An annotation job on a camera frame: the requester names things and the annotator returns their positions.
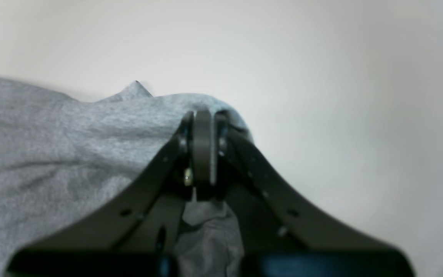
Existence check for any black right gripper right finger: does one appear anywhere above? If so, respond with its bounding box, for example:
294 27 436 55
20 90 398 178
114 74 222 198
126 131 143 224
212 112 415 277

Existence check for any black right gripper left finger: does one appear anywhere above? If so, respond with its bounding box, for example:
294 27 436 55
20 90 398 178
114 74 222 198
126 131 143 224
6 111 212 277

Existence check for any grey T-shirt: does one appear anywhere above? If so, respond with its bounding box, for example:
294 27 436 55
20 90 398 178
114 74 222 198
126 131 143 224
0 78 253 277

